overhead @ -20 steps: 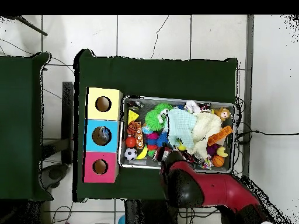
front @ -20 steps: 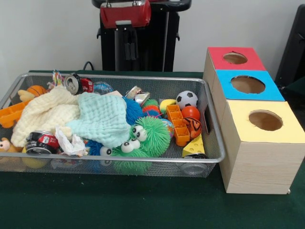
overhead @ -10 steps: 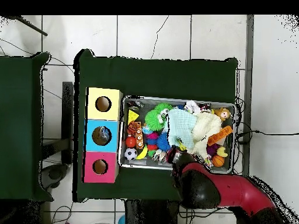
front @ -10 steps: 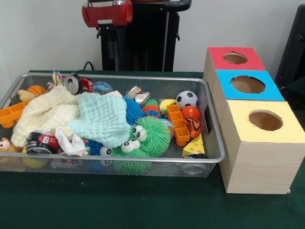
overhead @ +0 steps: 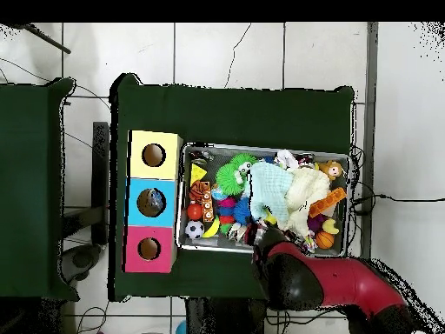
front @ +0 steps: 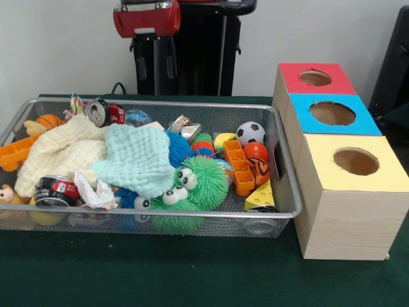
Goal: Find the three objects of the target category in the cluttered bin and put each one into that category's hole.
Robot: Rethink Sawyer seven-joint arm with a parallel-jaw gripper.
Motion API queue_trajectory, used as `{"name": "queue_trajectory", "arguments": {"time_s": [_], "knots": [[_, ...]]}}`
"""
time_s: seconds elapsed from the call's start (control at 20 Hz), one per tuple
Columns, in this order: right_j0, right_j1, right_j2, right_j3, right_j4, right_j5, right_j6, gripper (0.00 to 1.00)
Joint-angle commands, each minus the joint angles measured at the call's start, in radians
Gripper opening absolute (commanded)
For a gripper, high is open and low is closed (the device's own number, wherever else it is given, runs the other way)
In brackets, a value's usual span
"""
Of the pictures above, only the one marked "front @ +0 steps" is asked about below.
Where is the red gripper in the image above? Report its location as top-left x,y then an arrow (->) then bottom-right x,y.
113,0 -> 182,81

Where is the mint green muslin cloth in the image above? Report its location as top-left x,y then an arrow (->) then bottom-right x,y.
89,123 -> 176,199

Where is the shallow clear mesh bin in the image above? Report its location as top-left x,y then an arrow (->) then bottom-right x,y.
0,97 -> 303,239

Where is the wooden box with three holes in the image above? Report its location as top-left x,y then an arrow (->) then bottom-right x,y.
273,62 -> 409,261

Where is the small soccer ball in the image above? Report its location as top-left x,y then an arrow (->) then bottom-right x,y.
236,122 -> 266,148

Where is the large green spiky ball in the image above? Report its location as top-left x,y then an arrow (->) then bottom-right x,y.
176,153 -> 229,210

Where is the cream muslin cloth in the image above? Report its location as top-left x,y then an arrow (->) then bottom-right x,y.
14,115 -> 109,198

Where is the orange toy block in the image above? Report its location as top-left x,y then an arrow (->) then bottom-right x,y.
223,139 -> 256,196

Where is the small red ball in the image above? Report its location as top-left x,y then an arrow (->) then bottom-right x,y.
243,141 -> 270,162

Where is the small green spiky ball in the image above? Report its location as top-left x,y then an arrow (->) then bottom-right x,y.
149,187 -> 199,234

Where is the red and black soda can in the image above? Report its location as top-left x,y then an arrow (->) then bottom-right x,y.
34,175 -> 81,208

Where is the yellow cheese wedge toy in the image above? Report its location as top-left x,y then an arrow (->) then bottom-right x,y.
244,179 -> 276,212

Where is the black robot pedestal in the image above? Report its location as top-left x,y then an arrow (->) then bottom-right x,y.
130,10 -> 242,97

